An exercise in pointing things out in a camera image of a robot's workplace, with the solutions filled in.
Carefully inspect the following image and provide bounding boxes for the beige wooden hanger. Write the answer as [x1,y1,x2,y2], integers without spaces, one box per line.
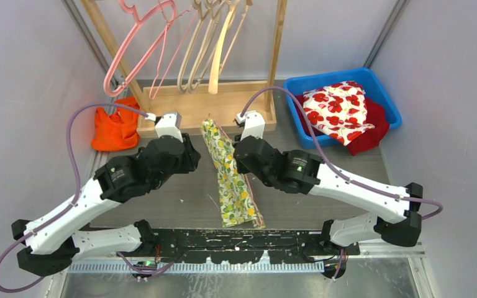
[187,1,231,94]
[176,1,209,94]

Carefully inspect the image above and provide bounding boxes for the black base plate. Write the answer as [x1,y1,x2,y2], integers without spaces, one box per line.
[115,228,361,266]

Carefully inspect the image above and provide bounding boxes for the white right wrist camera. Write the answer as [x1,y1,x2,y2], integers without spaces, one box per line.
[235,110,266,141]

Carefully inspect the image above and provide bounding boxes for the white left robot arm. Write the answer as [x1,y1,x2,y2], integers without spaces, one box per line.
[11,133,201,277]

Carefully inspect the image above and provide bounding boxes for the wooden hanger rack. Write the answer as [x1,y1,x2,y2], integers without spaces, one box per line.
[83,1,287,132]

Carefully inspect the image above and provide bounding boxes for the thick pink hanger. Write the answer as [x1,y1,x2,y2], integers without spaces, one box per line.
[102,0,179,98]

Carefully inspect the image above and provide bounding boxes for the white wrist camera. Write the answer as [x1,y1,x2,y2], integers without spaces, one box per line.
[145,111,183,142]
[235,110,266,141]

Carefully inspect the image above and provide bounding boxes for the cream wooden hanger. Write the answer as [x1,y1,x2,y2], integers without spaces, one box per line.
[208,1,253,95]

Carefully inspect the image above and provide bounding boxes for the lemon print skirt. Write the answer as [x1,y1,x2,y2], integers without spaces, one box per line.
[200,118,261,228]

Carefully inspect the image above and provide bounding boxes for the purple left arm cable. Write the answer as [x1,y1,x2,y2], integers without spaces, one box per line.
[0,102,157,294]

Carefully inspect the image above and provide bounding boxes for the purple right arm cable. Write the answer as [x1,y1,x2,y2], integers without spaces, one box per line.
[238,86,444,221]

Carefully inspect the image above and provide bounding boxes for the orange cloth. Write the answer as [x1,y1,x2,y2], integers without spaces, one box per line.
[91,107,140,152]

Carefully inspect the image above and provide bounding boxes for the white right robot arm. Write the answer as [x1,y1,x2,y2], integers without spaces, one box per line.
[234,137,422,255]

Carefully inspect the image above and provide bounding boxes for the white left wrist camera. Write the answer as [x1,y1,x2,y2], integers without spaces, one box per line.
[145,111,183,142]

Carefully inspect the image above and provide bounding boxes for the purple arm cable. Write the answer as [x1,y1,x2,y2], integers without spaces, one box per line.
[238,86,444,221]
[0,102,157,294]

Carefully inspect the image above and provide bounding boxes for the red poppy print cloth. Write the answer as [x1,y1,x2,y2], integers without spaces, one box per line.
[302,81,375,146]

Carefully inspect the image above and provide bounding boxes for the thin pink wire hanger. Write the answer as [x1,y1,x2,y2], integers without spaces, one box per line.
[207,114,266,230]

